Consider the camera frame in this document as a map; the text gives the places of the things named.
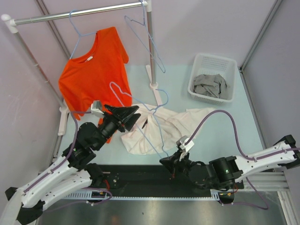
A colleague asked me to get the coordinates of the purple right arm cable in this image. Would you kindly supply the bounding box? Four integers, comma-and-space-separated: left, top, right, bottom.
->
187, 109, 300, 210

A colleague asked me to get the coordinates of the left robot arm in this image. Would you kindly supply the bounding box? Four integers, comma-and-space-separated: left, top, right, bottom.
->
0, 101, 141, 225

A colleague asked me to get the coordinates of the white plastic basket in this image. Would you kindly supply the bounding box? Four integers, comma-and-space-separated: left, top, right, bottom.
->
187, 53, 237, 105

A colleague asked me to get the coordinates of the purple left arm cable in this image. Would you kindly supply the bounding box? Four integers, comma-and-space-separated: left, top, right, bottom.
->
22, 110, 94, 195

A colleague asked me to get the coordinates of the grey slotted cable duct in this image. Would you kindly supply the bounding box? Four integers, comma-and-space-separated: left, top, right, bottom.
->
63, 189, 234, 201

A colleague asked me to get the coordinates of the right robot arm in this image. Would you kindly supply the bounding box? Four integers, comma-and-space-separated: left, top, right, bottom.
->
159, 135, 300, 191

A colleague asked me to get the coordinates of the blue wire hanger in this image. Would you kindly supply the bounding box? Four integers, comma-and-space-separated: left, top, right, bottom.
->
124, 0, 166, 74

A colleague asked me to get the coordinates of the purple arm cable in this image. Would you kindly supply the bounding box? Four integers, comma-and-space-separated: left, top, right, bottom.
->
187, 109, 300, 210
22, 110, 94, 195

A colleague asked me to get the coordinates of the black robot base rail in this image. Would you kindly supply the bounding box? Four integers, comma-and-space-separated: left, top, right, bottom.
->
88, 163, 241, 204

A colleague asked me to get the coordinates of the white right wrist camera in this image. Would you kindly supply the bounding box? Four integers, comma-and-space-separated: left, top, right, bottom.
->
176, 136, 194, 161

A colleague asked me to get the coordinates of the orange t shirt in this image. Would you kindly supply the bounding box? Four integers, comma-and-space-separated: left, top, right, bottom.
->
58, 26, 133, 143

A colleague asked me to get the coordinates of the blue hanger under orange shirt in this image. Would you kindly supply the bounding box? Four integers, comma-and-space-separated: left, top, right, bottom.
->
67, 9, 98, 61

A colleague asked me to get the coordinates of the white t shirt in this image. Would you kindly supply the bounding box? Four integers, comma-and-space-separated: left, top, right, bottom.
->
121, 104, 215, 155

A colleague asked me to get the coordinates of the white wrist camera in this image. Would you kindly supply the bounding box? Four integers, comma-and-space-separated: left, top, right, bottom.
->
176, 136, 194, 161
90, 100, 104, 118

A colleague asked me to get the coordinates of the grey t shirt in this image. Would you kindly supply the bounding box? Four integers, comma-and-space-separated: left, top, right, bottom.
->
192, 74, 230, 99

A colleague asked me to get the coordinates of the white metal clothes rack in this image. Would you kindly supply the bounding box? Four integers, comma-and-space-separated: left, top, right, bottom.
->
0, 0, 165, 137

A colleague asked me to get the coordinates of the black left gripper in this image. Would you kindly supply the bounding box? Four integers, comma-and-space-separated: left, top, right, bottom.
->
93, 104, 141, 150

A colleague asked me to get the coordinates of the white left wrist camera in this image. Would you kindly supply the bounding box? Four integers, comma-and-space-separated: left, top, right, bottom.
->
90, 100, 104, 118

